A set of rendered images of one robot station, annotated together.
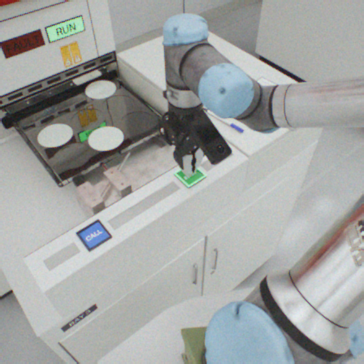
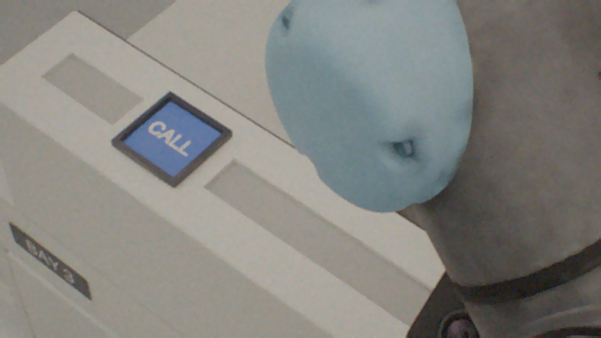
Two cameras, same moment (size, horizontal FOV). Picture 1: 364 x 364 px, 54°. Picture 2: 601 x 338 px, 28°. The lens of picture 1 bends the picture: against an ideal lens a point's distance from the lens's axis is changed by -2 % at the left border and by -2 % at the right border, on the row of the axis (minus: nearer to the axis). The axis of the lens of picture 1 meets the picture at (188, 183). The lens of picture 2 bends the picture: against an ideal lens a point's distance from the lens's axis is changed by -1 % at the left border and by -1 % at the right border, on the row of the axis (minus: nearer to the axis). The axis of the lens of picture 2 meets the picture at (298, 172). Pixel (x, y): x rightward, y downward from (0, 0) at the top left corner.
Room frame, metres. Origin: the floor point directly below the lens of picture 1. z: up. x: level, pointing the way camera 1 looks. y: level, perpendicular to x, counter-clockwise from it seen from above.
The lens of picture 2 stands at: (0.38, -0.31, 1.55)
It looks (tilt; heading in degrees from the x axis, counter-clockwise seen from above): 51 degrees down; 79
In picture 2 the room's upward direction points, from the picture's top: straight up
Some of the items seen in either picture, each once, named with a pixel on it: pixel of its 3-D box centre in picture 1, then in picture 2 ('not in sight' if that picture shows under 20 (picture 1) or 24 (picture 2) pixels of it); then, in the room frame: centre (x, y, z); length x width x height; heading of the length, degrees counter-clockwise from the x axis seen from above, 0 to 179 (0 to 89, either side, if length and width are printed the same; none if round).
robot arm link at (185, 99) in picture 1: (184, 89); not in sight; (0.57, 0.01, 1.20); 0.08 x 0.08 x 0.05
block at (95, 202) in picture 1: (90, 197); not in sight; (0.55, 0.24, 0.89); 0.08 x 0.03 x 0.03; 39
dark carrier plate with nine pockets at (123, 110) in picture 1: (88, 119); not in sight; (0.84, 0.30, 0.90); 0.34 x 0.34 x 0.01; 39
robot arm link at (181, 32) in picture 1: (186, 52); not in sight; (0.57, 0.00, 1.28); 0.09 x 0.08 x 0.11; 29
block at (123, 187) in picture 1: (118, 181); not in sight; (0.60, 0.18, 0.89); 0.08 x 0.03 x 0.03; 39
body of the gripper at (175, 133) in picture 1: (184, 120); not in sight; (0.58, 0.01, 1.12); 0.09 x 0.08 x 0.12; 40
